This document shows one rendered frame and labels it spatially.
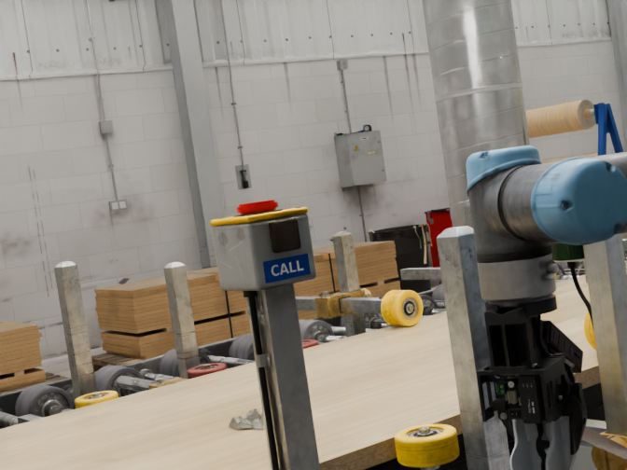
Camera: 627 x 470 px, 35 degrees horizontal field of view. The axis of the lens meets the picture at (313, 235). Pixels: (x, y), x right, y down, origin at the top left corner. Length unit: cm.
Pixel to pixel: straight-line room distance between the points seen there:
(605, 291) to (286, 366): 50
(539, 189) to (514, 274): 12
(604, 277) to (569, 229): 42
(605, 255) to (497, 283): 32
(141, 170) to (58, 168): 73
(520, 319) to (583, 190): 16
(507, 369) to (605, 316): 34
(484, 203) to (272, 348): 25
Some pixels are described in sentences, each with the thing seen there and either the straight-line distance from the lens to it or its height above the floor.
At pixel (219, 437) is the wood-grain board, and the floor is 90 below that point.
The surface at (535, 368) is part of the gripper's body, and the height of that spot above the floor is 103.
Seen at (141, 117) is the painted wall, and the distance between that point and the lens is 885.
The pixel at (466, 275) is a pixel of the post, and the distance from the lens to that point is 112.
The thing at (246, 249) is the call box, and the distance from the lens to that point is 93.
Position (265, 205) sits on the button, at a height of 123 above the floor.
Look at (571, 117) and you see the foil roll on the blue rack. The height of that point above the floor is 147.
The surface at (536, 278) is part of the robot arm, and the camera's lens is 101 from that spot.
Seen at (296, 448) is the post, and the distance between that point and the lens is 98.
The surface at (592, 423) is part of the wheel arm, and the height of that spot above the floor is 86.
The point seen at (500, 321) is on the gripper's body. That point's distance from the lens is 100.
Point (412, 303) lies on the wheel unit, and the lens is 221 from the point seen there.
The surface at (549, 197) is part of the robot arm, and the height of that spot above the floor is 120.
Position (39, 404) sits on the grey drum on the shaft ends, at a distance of 244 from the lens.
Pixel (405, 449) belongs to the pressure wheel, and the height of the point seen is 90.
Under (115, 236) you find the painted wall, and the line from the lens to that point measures 866.
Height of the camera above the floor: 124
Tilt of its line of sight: 3 degrees down
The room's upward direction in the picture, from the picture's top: 8 degrees counter-clockwise
